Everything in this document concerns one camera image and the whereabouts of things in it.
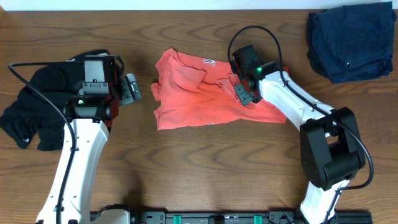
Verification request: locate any red printed t-shirt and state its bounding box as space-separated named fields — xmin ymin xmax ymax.
xmin=151 ymin=49 xmax=287 ymax=130

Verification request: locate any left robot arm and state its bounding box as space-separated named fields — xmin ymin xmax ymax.
xmin=36 ymin=54 xmax=141 ymax=224

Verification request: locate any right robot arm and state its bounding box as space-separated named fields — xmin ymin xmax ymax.
xmin=228 ymin=45 xmax=372 ymax=223

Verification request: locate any black t-shirt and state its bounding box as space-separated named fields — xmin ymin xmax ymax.
xmin=1 ymin=49 xmax=109 ymax=151

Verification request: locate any folded navy blue garment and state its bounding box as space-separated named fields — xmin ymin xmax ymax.
xmin=307 ymin=2 xmax=397 ymax=84

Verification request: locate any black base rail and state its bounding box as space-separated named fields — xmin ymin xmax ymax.
xmin=90 ymin=203 xmax=373 ymax=224

